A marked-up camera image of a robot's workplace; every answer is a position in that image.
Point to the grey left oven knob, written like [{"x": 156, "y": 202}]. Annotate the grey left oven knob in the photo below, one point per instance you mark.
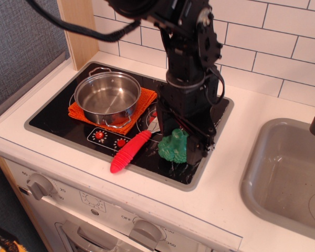
[{"x": 39, "y": 186}]

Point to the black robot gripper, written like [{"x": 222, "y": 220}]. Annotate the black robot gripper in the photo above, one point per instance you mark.
[{"x": 182, "y": 104}]

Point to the orange object bottom left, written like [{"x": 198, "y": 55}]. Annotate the orange object bottom left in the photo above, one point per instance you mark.
[{"x": 14, "y": 246}]

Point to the black toy stove top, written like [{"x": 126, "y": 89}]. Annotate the black toy stove top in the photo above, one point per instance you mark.
[{"x": 55, "y": 121}]

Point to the stainless steel pot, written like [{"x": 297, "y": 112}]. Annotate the stainless steel pot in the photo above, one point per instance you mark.
[{"x": 108, "y": 97}]

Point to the red handled metal fork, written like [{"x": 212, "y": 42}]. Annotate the red handled metal fork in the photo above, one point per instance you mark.
[{"x": 127, "y": 153}]

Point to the orange cloth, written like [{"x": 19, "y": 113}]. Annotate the orange cloth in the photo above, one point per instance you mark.
[{"x": 146, "y": 98}]

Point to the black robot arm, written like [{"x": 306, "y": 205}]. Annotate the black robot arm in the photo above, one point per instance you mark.
[{"x": 192, "y": 79}]

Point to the grey right oven knob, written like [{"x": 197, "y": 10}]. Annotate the grey right oven knob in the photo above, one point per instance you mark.
[{"x": 145, "y": 234}]

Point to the green toy broccoli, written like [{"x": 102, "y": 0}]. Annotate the green toy broccoli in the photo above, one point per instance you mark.
[{"x": 173, "y": 147}]

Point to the grey sink basin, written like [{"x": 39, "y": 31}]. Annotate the grey sink basin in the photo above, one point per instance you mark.
[{"x": 279, "y": 180}]

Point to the wooden side post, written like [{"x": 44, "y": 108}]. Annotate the wooden side post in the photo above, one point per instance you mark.
[{"x": 81, "y": 48}]

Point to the grey oven knob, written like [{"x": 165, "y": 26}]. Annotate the grey oven knob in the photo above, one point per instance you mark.
[
  {"x": 145, "y": 234},
  {"x": 39, "y": 186}
]

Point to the grey oven door handle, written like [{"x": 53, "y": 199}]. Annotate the grey oven door handle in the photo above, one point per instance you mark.
[{"x": 89, "y": 238}]

